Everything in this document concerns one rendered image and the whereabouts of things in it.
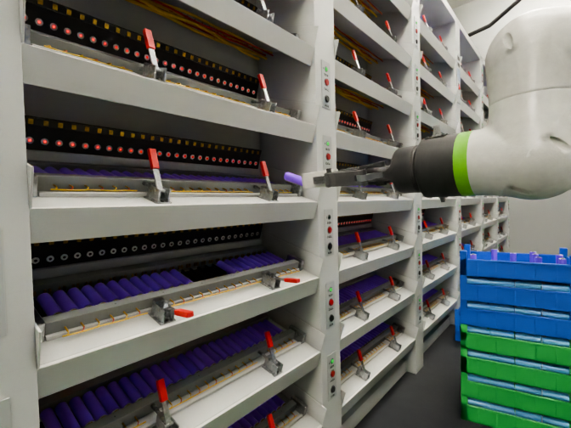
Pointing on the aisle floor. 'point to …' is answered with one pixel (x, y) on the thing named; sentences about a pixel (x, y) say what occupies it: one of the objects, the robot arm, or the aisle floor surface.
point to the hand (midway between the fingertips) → (320, 178)
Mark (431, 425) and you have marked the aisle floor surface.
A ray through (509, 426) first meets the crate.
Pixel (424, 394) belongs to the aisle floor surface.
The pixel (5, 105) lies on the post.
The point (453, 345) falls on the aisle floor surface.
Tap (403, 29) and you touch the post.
